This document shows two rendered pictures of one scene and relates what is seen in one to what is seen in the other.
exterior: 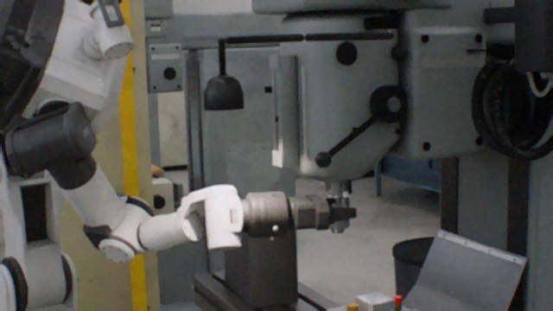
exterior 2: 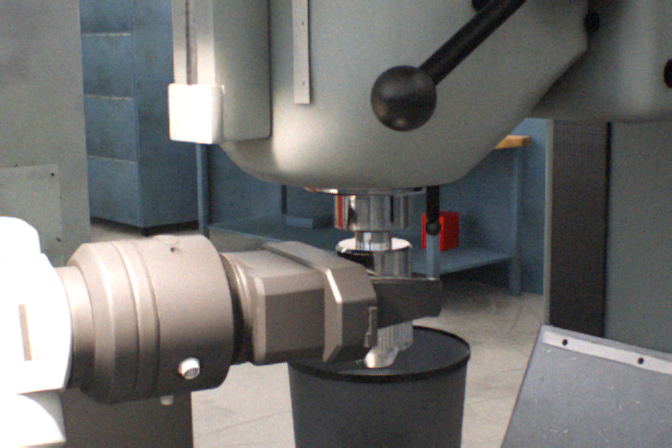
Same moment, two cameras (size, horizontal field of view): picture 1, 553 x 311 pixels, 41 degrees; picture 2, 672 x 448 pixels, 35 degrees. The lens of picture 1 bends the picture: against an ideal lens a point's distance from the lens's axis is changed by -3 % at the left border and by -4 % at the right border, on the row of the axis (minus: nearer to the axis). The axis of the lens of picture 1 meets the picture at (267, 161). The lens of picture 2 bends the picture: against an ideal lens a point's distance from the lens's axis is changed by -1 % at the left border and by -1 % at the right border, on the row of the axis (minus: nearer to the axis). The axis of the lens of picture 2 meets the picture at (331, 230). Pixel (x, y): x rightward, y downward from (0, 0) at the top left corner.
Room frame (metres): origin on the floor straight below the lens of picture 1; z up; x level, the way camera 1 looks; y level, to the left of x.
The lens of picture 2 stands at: (0.90, 0.07, 1.39)
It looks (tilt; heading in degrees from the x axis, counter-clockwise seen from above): 10 degrees down; 343
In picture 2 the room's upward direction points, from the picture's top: 1 degrees counter-clockwise
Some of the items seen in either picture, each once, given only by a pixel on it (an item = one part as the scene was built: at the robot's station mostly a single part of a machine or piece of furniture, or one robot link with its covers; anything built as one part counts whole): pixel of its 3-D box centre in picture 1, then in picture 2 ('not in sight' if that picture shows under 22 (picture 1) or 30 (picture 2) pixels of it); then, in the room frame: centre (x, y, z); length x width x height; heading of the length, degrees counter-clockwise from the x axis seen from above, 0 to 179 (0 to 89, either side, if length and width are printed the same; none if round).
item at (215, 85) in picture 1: (223, 91); not in sight; (1.38, 0.07, 1.49); 0.07 x 0.07 x 0.06
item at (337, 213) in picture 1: (341, 213); (398, 302); (1.48, -0.14, 1.24); 0.06 x 0.02 x 0.03; 100
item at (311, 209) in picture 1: (292, 214); (235, 311); (1.49, -0.05, 1.24); 0.13 x 0.12 x 0.10; 10
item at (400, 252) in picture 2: (337, 198); (373, 251); (1.51, -0.14, 1.26); 0.05 x 0.05 x 0.01
